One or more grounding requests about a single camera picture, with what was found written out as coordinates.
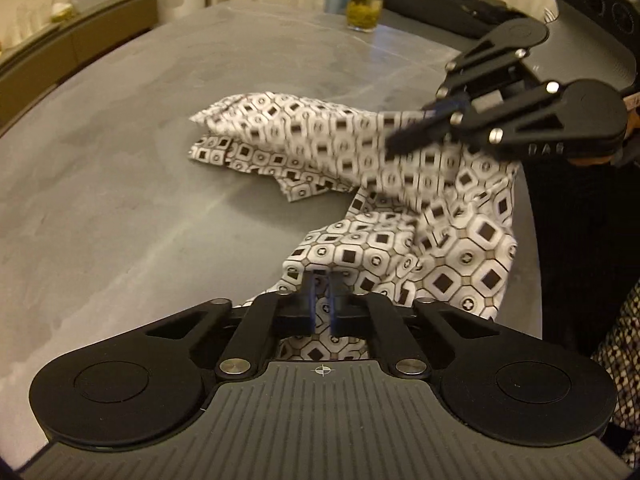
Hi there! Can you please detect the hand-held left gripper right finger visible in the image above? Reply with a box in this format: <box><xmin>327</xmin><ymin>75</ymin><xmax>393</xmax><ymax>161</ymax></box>
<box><xmin>327</xmin><ymin>272</ymin><xmax>501</xmax><ymax>381</ymax></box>

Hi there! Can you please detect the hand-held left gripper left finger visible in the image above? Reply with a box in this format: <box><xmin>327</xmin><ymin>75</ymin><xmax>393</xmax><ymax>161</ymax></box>
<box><xmin>145</xmin><ymin>272</ymin><xmax>317</xmax><ymax>381</ymax></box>

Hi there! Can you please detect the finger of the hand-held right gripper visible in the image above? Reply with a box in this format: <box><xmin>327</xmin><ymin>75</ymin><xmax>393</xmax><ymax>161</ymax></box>
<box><xmin>422</xmin><ymin>35</ymin><xmax>528</xmax><ymax>116</ymax></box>
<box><xmin>386</xmin><ymin>81</ymin><xmax>566</xmax><ymax>156</ymax></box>

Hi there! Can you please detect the white black patterned garment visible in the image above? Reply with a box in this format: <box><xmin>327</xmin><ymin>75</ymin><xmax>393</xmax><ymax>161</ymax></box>
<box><xmin>187</xmin><ymin>91</ymin><xmax>521</xmax><ymax>363</ymax></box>

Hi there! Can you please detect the person's speckled clothing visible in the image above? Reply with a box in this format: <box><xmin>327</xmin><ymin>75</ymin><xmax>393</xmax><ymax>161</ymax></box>
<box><xmin>590</xmin><ymin>287</ymin><xmax>640</xmax><ymax>461</ymax></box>

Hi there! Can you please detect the long low sideboard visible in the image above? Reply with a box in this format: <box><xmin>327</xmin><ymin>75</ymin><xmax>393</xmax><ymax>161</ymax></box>
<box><xmin>0</xmin><ymin>0</ymin><xmax>161</xmax><ymax>133</ymax></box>

